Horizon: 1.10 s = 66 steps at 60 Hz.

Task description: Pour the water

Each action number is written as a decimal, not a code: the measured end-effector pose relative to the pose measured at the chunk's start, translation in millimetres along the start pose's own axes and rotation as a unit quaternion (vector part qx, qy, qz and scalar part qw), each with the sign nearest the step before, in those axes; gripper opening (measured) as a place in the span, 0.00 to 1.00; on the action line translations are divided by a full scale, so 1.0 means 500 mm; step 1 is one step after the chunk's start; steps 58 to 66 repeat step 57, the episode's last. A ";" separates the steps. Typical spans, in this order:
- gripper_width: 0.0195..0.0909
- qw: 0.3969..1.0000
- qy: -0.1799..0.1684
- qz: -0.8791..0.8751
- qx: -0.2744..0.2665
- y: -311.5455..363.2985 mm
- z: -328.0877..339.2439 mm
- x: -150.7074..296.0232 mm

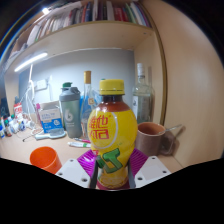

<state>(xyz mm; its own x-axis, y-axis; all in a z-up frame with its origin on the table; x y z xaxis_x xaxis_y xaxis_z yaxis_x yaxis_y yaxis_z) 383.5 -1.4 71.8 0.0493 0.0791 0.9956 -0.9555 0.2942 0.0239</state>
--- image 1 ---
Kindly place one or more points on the red and white jar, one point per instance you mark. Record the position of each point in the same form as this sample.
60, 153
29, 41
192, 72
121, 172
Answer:
18, 109

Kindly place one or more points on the metal spoon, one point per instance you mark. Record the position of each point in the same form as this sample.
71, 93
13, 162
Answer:
173, 127

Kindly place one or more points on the white and blue box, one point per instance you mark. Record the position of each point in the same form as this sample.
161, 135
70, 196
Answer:
50, 118

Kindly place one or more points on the wooden shelf unit with books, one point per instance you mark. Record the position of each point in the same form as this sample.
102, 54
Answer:
93, 36

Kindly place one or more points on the white LED light bar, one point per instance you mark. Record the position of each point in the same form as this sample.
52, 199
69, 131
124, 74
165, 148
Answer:
30, 62

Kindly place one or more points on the clear glass bottle white cap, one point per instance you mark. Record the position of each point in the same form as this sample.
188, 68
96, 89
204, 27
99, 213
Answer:
142, 100

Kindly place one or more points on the yellow drink bottle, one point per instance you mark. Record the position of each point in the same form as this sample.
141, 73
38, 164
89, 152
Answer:
111, 130

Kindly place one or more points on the brown mug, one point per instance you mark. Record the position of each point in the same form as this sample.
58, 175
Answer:
149, 138

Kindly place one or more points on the white wall power strip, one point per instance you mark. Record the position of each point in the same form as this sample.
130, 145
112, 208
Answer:
40, 84

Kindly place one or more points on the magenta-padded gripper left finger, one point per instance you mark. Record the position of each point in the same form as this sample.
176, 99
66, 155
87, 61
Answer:
71, 171

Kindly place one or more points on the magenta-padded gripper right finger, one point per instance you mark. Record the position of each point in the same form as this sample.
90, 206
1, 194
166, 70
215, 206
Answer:
151, 170

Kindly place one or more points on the orange plastic cup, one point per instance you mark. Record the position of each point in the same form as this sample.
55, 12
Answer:
45, 159

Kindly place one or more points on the clear bottle with yellow cap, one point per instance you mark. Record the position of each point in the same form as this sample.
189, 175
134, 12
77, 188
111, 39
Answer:
87, 96

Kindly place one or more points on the grey shaker bottle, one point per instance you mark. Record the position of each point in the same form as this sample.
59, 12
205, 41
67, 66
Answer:
70, 113

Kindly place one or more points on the light blue hairbrush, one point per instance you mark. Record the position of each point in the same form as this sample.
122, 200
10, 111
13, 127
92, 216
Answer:
51, 134

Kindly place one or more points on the white tube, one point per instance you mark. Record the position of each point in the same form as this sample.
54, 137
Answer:
78, 144

